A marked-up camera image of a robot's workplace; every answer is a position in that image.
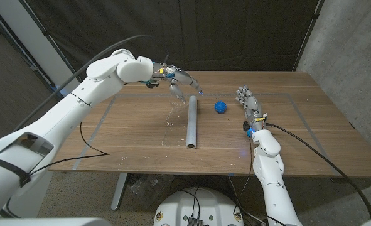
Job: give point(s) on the plastic wrap roll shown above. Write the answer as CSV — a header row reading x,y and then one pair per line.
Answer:
x,y
191,122

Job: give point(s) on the blue spiky ball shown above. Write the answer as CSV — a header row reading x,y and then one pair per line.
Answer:
x,y
220,107

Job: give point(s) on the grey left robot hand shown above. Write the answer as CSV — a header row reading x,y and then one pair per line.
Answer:
x,y
179,75

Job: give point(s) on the grey tape outline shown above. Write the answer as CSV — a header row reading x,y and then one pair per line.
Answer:
x,y
266,94

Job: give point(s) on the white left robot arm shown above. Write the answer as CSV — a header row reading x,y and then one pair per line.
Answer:
x,y
62,113

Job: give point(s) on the black backdrop curtain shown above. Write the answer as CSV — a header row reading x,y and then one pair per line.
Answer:
x,y
204,31

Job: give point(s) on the black electronics box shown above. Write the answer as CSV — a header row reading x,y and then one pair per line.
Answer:
x,y
195,221

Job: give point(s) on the clear plastic bag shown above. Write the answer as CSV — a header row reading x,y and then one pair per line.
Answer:
x,y
147,188

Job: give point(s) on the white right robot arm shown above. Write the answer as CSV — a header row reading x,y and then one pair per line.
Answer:
x,y
270,175

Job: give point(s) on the black backdrop stand pole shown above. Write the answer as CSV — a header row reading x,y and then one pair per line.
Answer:
x,y
51,42
309,33

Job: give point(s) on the white table leg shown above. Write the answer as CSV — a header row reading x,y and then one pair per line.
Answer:
x,y
119,191

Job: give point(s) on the clear plastic wrap film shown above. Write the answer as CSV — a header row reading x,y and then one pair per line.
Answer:
x,y
172,119

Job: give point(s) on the white robot torso base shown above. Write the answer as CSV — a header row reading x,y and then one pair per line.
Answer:
x,y
210,204

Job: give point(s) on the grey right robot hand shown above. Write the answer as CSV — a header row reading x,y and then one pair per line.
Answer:
x,y
252,106

